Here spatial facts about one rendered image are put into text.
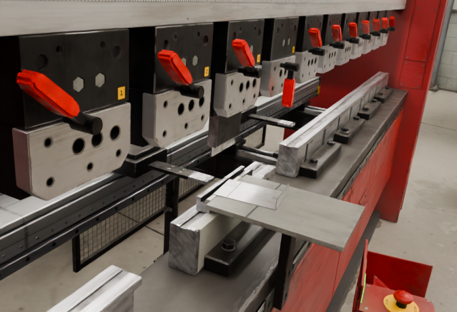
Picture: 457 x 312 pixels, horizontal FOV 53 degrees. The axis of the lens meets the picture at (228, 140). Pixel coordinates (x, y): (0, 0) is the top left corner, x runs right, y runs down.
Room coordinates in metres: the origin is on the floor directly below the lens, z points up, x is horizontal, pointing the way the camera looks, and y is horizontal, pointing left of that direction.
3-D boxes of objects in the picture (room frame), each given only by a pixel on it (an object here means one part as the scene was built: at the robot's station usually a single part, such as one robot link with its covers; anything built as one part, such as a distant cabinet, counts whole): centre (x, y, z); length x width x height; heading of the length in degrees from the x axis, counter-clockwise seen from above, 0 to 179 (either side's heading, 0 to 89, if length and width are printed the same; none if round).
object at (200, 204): (0.89, 0.00, 0.99); 0.20 x 0.03 x 0.03; 154
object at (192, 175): (0.94, 0.15, 1.01); 0.26 x 0.12 x 0.05; 64
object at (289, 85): (0.98, -0.12, 1.20); 0.04 x 0.02 x 0.10; 64
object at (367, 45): (1.92, -0.50, 1.26); 0.15 x 0.09 x 0.17; 154
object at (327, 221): (0.80, -0.12, 1.00); 0.26 x 0.18 x 0.01; 64
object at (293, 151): (2.00, -0.54, 0.92); 1.67 x 0.06 x 0.10; 154
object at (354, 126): (1.75, -0.48, 0.89); 0.30 x 0.05 x 0.03; 154
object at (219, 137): (0.87, 0.01, 1.13); 0.10 x 0.02 x 0.10; 154
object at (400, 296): (0.82, -0.39, 0.79); 0.04 x 0.04 x 0.04
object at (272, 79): (1.02, -0.07, 1.26); 0.15 x 0.09 x 0.17; 154
